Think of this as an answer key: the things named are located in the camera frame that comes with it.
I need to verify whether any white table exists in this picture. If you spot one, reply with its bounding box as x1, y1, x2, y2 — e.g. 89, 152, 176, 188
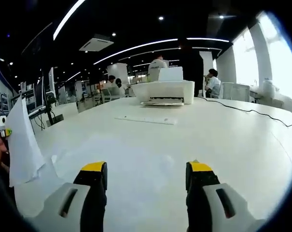
14, 95, 292, 232

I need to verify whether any person's left hand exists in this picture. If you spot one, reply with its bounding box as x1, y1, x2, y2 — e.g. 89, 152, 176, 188
0, 135, 11, 174

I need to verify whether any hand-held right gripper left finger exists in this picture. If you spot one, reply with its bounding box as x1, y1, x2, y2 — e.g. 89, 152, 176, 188
25, 161, 108, 232

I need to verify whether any black power cable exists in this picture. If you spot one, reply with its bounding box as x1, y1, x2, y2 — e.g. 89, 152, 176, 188
198, 96, 292, 128

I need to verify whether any silver laptop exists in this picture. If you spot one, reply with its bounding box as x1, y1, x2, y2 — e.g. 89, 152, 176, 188
27, 76, 47, 116

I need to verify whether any white office chair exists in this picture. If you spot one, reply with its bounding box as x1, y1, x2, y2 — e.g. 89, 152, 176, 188
222, 81, 250, 102

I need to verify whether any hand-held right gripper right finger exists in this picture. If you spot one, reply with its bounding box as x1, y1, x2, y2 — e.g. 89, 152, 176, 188
185, 161, 267, 232

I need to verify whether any blue white wall display board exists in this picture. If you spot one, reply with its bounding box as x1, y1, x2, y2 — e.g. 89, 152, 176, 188
0, 69, 17, 118

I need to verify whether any white printer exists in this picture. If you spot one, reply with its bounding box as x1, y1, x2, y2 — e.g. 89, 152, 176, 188
131, 67, 195, 106

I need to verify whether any ceiling air conditioner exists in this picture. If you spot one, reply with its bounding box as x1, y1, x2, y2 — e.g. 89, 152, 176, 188
78, 33, 114, 52

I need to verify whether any white paper sheet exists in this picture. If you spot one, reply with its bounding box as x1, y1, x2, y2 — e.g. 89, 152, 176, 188
8, 94, 58, 189

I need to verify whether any white round container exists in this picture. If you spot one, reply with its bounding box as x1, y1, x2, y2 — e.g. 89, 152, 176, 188
262, 78, 276, 99

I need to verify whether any curved ceiling light strip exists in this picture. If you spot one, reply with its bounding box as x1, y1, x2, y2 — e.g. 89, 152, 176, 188
94, 37, 231, 65

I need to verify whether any white storage shelf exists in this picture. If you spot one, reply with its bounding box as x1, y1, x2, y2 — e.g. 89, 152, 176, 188
19, 82, 37, 108

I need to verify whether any long ceiling light strip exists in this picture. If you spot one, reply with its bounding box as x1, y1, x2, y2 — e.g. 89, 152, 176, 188
53, 0, 86, 41

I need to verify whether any white flat bar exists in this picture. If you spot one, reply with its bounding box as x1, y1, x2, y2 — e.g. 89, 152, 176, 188
114, 115, 178, 126

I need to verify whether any large window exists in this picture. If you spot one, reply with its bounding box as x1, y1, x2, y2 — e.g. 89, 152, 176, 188
232, 14, 292, 97

